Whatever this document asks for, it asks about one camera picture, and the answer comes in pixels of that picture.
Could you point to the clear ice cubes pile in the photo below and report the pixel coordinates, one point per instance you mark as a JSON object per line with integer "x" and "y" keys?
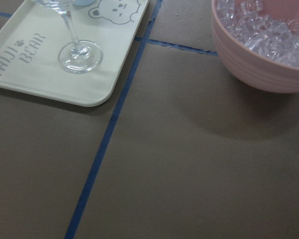
{"x": 269, "y": 28}

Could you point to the clear wine glass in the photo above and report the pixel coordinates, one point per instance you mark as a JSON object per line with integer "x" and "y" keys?
{"x": 78, "y": 56}

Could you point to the pink bowl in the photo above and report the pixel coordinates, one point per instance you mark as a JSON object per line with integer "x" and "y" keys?
{"x": 249, "y": 67}

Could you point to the cream bear tray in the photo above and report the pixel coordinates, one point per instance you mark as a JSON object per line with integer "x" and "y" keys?
{"x": 31, "y": 39}

